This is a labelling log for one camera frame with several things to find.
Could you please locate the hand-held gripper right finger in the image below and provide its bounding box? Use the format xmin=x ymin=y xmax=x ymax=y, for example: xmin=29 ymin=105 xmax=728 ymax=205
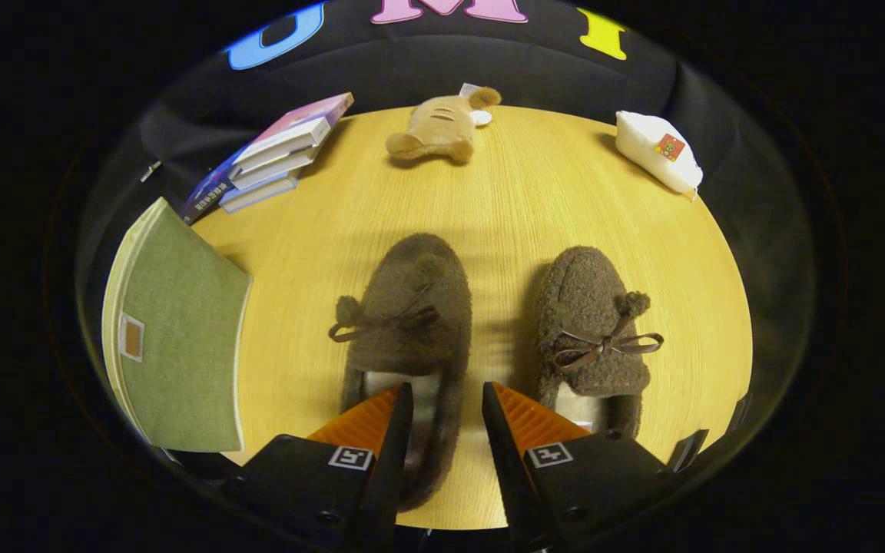
xmin=481 ymin=381 xmax=678 ymax=553

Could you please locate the white paperback book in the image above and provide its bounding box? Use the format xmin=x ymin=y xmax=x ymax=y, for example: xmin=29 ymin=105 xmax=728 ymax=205
xmin=229 ymin=146 xmax=320 ymax=191

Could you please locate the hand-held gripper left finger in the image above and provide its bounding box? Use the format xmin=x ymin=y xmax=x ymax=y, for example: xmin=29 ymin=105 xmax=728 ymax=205
xmin=216 ymin=382 xmax=415 ymax=553

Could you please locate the dark blue book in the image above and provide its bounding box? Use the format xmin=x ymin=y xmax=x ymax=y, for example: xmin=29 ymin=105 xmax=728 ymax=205
xmin=179 ymin=150 xmax=240 ymax=226

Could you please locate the white plush toy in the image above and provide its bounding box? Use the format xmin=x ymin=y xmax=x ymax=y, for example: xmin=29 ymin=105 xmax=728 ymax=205
xmin=615 ymin=110 xmax=704 ymax=199

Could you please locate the brown fuzzy slipper shoe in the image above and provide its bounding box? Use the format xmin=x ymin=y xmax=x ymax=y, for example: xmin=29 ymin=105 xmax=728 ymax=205
xmin=535 ymin=246 xmax=665 ymax=440
xmin=327 ymin=233 xmax=474 ymax=513

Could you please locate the tan striped plush toy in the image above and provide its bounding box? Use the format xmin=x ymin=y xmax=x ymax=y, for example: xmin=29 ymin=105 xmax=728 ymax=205
xmin=386 ymin=83 xmax=503 ymax=164

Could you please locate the pink cover book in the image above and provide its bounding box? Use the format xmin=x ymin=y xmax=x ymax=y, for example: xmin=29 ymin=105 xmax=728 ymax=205
xmin=231 ymin=92 xmax=355 ymax=168

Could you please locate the light blue paperback book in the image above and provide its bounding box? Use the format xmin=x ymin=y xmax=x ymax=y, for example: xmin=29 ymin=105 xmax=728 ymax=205
xmin=220 ymin=171 xmax=303 ymax=214

